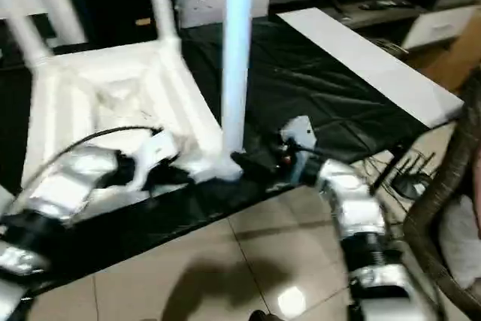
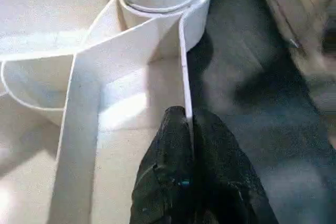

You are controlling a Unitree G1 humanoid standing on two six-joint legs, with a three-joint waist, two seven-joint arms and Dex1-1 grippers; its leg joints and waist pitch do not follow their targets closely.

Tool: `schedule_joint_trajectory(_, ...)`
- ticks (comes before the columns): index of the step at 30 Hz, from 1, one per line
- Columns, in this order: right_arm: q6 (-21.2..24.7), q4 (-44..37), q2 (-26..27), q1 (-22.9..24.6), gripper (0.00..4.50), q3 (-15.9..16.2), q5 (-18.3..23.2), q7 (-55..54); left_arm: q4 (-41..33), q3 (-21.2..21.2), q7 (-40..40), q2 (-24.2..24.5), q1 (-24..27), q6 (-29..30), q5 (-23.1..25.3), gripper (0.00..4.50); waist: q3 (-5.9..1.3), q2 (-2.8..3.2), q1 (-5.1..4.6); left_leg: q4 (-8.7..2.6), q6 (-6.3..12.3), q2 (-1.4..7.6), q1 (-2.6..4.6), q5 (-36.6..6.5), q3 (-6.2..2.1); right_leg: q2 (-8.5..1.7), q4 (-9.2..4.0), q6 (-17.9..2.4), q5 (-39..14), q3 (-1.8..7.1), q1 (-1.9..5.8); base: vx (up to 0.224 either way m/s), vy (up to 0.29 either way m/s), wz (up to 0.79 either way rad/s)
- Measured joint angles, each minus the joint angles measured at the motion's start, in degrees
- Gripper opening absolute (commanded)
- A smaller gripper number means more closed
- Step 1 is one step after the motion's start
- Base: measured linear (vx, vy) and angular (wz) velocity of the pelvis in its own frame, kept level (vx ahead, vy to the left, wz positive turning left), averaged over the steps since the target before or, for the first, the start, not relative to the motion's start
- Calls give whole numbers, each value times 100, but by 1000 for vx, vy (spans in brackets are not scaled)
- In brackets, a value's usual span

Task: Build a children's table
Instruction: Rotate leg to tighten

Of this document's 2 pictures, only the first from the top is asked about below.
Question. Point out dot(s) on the white plastic table top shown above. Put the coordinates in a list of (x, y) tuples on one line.
[(113, 88)]

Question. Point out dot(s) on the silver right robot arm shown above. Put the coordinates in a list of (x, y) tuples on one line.
[(353, 208)]

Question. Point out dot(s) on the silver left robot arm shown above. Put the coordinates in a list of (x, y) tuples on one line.
[(68, 186)]

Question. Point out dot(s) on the black work mat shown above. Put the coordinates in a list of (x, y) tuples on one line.
[(316, 80)]

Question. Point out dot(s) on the black stand leg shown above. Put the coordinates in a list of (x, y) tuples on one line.
[(387, 171)]

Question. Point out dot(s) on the flat white sheet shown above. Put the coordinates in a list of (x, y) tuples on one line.
[(376, 65)]

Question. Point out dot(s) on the small yellow tag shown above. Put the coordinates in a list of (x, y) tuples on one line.
[(143, 21)]

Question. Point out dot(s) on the brown wicker chair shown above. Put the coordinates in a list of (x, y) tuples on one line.
[(443, 163)]

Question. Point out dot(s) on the dark low wooden bench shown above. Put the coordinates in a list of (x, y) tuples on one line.
[(353, 1)]

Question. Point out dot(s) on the black remote control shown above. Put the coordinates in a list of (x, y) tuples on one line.
[(382, 4)]

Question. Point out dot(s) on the brown cardboard box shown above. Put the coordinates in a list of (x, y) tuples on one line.
[(458, 58)]

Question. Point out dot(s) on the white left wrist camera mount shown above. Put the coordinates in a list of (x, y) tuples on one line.
[(154, 152)]

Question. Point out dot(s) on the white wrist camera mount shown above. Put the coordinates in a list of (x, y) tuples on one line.
[(299, 137), (154, 152)]

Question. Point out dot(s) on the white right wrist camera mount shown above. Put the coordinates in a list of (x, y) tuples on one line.
[(299, 137)]

